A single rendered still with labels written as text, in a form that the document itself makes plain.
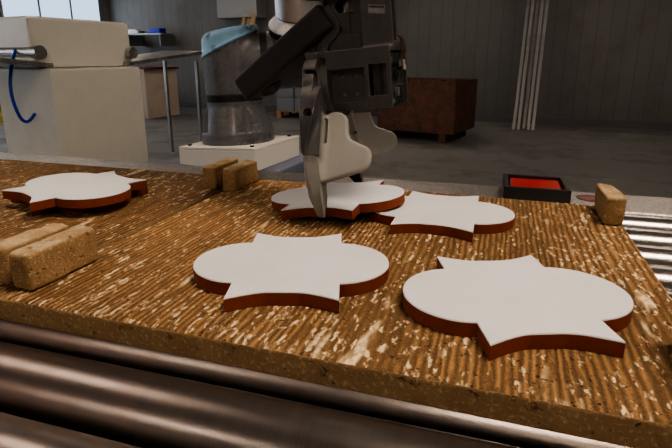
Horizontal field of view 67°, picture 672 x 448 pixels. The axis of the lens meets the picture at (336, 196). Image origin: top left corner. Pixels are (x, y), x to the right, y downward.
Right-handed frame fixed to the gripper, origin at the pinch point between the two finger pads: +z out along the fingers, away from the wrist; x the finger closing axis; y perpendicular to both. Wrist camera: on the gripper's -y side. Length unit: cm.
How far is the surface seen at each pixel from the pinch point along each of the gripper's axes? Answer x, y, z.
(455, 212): -0.7, 11.7, 1.5
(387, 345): -23.0, 10.4, 2.4
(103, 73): 318, -316, -30
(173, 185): 3.0, -21.4, -0.7
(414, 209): -0.9, 8.0, 1.1
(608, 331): -19.6, 21.4, 2.4
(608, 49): 862, 155, -10
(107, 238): -14.4, -15.5, -0.1
